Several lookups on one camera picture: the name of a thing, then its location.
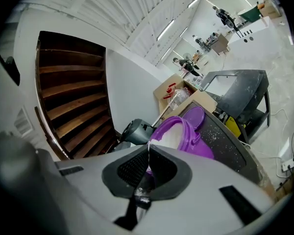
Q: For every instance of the purple plastic tub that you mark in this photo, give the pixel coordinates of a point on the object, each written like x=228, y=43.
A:
x=201, y=148

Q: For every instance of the white powder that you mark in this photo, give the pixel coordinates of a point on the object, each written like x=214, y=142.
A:
x=170, y=136

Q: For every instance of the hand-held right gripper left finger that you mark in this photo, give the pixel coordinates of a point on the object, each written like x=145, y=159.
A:
x=88, y=192

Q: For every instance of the metal tube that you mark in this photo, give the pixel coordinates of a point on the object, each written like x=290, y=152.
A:
x=161, y=114

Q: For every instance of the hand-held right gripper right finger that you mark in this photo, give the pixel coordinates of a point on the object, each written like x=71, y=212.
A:
x=205, y=180

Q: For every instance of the black washing machine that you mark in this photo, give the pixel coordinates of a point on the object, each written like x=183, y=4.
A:
x=225, y=141

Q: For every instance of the white power strip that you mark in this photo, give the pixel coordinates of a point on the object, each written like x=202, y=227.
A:
x=290, y=164

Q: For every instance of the clear bottle with red cap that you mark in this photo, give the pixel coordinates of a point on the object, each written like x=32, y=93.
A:
x=178, y=97

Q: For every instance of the green bathtub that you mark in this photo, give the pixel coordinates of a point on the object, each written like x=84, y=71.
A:
x=248, y=15

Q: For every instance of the brown desk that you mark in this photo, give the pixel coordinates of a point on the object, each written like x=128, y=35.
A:
x=220, y=44

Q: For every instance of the wooden staircase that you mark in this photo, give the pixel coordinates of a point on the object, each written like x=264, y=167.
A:
x=73, y=94

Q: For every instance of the yellow container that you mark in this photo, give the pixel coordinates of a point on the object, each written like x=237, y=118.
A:
x=234, y=127

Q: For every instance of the large brown cardboard box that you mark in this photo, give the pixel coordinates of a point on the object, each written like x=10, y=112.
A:
x=201, y=98

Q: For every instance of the black sink cabinet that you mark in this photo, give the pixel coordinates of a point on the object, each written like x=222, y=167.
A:
x=245, y=92

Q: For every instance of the purple round lid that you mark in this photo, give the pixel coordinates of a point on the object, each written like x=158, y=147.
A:
x=193, y=117

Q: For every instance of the white counter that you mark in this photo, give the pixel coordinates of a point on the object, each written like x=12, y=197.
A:
x=257, y=40

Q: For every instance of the fluorescent ceiling light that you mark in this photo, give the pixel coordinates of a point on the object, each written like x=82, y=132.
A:
x=165, y=30
x=193, y=2
x=165, y=54
x=183, y=32

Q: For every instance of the dark grey appliance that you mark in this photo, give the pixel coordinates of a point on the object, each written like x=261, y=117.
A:
x=137, y=132

